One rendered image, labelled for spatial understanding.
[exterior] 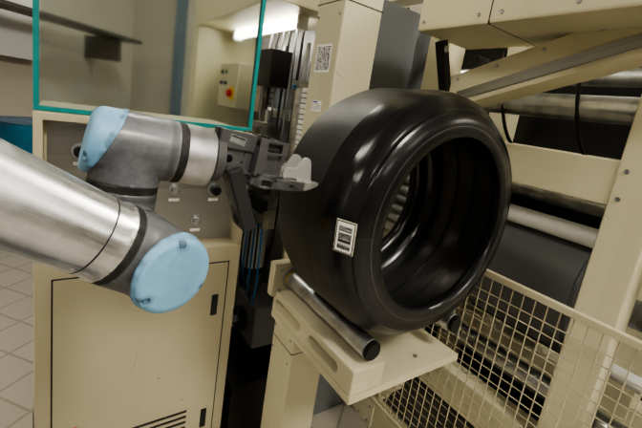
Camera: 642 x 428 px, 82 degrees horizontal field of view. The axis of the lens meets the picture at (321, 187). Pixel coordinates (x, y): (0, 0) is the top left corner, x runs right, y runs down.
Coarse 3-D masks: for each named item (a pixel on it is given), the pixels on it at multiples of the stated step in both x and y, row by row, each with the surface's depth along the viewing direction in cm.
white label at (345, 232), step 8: (336, 224) 65; (344, 224) 65; (352, 224) 64; (336, 232) 66; (344, 232) 65; (352, 232) 64; (336, 240) 66; (344, 240) 65; (352, 240) 64; (336, 248) 66; (344, 248) 65; (352, 248) 64; (352, 256) 65
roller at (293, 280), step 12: (288, 276) 102; (300, 288) 97; (312, 300) 92; (324, 300) 90; (324, 312) 87; (336, 312) 86; (336, 324) 83; (348, 324) 82; (348, 336) 80; (360, 336) 78; (372, 336) 78; (360, 348) 77; (372, 348) 76
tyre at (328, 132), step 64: (320, 128) 78; (384, 128) 67; (448, 128) 70; (320, 192) 69; (384, 192) 65; (448, 192) 109; (320, 256) 70; (384, 256) 110; (448, 256) 104; (384, 320) 75
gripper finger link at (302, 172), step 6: (300, 162) 65; (306, 162) 66; (288, 168) 64; (294, 168) 65; (300, 168) 65; (306, 168) 66; (282, 174) 64; (288, 174) 64; (294, 174) 65; (300, 174) 66; (306, 174) 66; (288, 180) 64; (294, 180) 66; (300, 180) 66; (306, 180) 67; (306, 186) 66; (312, 186) 68
